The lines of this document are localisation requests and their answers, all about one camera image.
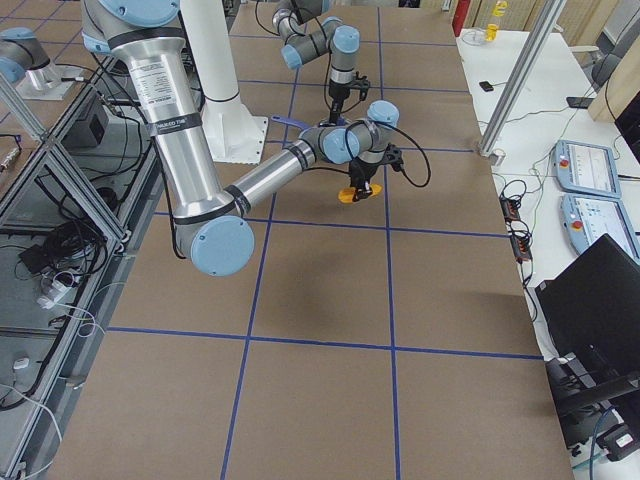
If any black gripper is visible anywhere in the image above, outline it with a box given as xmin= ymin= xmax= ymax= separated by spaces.
xmin=328 ymin=83 xmax=350 ymax=111
xmin=348 ymin=158 xmax=378 ymax=201

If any yellow corn cob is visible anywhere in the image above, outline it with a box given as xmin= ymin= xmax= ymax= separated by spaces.
xmin=338 ymin=183 xmax=383 ymax=204

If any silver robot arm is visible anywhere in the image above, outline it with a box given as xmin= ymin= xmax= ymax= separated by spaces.
xmin=272 ymin=1 xmax=370 ymax=125
xmin=82 ymin=1 xmax=399 ymax=276

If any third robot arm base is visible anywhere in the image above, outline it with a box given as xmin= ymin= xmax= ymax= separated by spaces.
xmin=1 ymin=27 xmax=71 ymax=101

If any small metal cylinder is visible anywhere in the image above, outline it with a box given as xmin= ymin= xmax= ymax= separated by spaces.
xmin=490 ymin=149 xmax=506 ymax=166

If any brown paper table cover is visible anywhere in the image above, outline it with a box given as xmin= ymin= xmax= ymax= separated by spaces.
xmin=49 ymin=7 xmax=572 ymax=479

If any yellow cup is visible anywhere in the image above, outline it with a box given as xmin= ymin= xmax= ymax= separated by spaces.
xmin=484 ymin=23 xmax=499 ymax=42

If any orange black power strip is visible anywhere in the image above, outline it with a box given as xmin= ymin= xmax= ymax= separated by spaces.
xmin=499 ymin=195 xmax=533 ymax=264

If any blue teach pendant far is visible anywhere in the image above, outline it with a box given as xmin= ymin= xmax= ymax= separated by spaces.
xmin=552 ymin=139 xmax=622 ymax=199

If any blue teach pendant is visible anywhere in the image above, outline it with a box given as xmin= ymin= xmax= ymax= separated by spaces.
xmin=552 ymin=139 xmax=622 ymax=199
xmin=561 ymin=193 xmax=639 ymax=262

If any blue teach pendant near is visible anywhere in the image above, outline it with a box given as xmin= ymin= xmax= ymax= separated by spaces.
xmin=561 ymin=193 xmax=639 ymax=262

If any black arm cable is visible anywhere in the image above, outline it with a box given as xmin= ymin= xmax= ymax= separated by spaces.
xmin=384 ymin=124 xmax=432 ymax=189

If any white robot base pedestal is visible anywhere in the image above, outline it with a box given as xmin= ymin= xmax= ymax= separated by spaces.
xmin=180 ymin=0 xmax=268 ymax=165

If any aluminium frame post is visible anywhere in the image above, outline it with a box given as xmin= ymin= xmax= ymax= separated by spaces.
xmin=478 ymin=0 xmax=567 ymax=157

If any aluminium frame rack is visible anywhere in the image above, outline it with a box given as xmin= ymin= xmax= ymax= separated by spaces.
xmin=1 ymin=59 xmax=162 ymax=479

